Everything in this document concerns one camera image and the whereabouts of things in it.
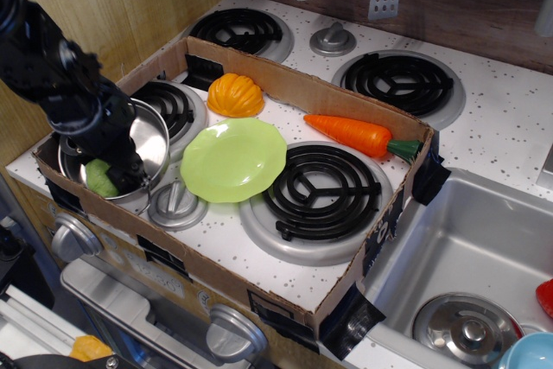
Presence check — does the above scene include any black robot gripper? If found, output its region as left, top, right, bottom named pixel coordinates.
left=45, top=87, right=145, bottom=192

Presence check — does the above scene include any green toy broccoli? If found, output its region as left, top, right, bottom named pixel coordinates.
left=85, top=159, right=119, bottom=198

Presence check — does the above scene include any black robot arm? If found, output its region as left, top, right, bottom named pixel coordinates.
left=1, top=0, right=149, bottom=194

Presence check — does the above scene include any silver metal pot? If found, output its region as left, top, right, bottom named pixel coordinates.
left=58, top=99, right=169, bottom=215

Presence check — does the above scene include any silver front stovetop knob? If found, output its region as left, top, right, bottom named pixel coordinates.
left=148, top=181, right=208, bottom=232

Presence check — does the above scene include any silver stovetop knob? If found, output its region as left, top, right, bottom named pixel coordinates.
left=309, top=22, right=357, bottom=57
left=148, top=181, right=208, bottom=232

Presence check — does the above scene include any front left black burner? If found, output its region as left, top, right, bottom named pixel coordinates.
left=132, top=80, right=208, bottom=163

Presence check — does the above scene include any black burner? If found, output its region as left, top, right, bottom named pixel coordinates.
left=239, top=141, right=393, bottom=266
left=182, top=8, right=294, bottom=63
left=132, top=80, right=208, bottom=163
left=332, top=50, right=466, bottom=130

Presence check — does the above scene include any left silver oven knob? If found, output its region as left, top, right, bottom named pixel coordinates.
left=51, top=213, right=103, bottom=263

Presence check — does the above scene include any silver oven knob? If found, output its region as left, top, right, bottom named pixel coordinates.
left=51, top=213, right=103, bottom=263
left=206, top=303, right=268, bottom=363

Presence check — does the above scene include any green plastic plate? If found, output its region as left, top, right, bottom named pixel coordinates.
left=180, top=118, right=288, bottom=203

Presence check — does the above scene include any orange toy pumpkin half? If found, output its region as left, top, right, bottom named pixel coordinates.
left=207, top=73, right=264, bottom=118

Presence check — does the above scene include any brown cardboard fence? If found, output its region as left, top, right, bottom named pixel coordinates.
left=32, top=35, right=452, bottom=361

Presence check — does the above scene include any orange yellow object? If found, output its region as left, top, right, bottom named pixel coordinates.
left=69, top=334, right=113, bottom=362

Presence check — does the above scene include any back left black burner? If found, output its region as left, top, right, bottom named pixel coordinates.
left=182, top=8, right=294, bottom=63

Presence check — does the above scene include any right silver oven knob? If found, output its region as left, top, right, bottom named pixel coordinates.
left=206, top=303, right=268, bottom=363

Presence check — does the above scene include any front right black burner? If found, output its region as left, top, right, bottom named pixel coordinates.
left=239, top=141, right=393, bottom=266

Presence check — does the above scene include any orange toy carrot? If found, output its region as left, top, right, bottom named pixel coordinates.
left=303, top=114, right=423, bottom=162

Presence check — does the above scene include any silver back stovetop knob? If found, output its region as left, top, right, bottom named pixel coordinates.
left=309, top=22, right=357, bottom=57

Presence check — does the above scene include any back right black burner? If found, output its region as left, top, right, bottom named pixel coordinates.
left=332, top=50, right=466, bottom=130

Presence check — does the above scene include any grey toy sink basin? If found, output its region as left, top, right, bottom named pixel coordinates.
left=359, top=169, right=552, bottom=368

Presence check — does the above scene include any silver pot lid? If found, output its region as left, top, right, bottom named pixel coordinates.
left=411, top=293, right=524, bottom=368

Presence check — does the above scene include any red toy item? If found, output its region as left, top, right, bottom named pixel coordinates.
left=535, top=279, right=553, bottom=317

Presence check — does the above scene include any light blue bowl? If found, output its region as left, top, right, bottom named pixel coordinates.
left=497, top=332, right=553, bottom=369

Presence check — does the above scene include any silver oven door handle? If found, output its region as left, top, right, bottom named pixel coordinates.
left=60, top=259, right=221, bottom=368

